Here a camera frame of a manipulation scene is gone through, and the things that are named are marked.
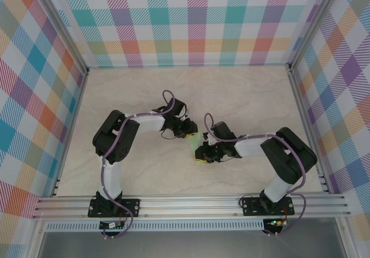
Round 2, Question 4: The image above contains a light green cloth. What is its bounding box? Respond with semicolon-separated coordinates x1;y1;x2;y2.
187;132;206;166

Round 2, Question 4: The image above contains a grey metal shelf plate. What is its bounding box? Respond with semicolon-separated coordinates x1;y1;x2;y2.
37;231;347;258

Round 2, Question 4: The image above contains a small left circuit board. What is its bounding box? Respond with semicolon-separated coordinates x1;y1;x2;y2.
99;221;125;230

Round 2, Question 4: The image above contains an aluminium mounting rail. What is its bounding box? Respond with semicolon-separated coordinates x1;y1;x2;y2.
32;193;352;220

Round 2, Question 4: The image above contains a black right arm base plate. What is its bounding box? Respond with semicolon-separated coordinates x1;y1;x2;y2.
242;196;295;217

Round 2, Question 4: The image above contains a slotted grey cable duct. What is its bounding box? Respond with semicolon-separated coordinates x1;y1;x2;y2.
45;219;265;232

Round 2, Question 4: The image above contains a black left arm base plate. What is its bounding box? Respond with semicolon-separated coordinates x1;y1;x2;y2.
88;198;141;219

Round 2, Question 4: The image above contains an aluminium side rail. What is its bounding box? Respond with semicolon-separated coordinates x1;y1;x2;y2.
50;71;89;198
287;65;330;195

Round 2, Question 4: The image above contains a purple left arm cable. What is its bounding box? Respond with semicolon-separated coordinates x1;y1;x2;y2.
99;89;177;239

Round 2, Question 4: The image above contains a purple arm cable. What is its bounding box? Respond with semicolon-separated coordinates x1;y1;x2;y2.
203;112;308;237
99;89;177;239

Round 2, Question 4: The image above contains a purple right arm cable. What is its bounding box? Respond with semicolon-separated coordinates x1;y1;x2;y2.
203;112;308;237

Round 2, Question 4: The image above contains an aluminium frame leg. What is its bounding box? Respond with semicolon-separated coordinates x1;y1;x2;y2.
27;219;49;258
336;217;352;258

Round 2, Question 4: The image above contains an aluminium frame post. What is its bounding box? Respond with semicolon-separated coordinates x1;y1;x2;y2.
288;0;341;72
30;0;90;75

